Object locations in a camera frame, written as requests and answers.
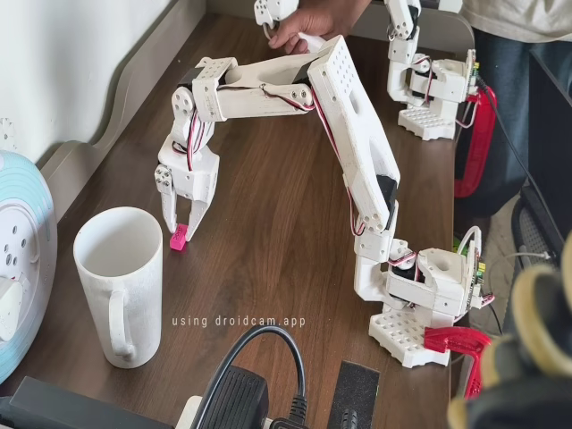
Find small pink block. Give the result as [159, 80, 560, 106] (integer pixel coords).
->
[169, 225, 189, 252]

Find white leader robot arm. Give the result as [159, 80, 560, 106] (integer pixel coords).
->
[384, 0, 483, 143]

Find person's forearm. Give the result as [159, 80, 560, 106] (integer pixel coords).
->
[337, 0, 373, 28]

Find person's hand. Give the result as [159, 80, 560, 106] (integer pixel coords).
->
[266, 0, 355, 55]

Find tall white mug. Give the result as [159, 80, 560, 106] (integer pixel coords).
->
[72, 206, 164, 369]

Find white flower decoration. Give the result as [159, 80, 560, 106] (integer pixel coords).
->
[0, 118, 18, 152]

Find black power adapter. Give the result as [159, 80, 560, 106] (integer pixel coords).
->
[196, 365, 272, 429]

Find red smooth clamp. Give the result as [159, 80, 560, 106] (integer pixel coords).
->
[453, 84, 498, 200]

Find white plug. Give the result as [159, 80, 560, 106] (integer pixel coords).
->
[0, 275, 24, 343]

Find black foam block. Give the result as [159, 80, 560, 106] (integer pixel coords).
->
[328, 359, 382, 429]

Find black flat box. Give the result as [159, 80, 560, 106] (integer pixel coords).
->
[0, 376, 178, 429]

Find red clamp with ribbed jaw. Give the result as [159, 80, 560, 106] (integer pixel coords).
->
[423, 326, 492, 401]

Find black mesh panel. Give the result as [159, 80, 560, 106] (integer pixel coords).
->
[513, 191, 565, 272]

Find blurred yellow black object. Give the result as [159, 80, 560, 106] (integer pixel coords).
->
[446, 231, 572, 429]

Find grey wavy desk side rail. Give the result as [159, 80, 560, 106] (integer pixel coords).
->
[38, 0, 211, 224]

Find thick black power cable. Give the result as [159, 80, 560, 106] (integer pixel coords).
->
[213, 324, 310, 429]

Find round blue white cable reel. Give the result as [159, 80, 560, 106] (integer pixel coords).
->
[0, 150, 59, 385]

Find thin black cable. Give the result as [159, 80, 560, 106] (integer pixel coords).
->
[474, 73, 545, 212]

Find thin grey cable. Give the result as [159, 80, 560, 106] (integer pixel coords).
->
[509, 249, 556, 263]

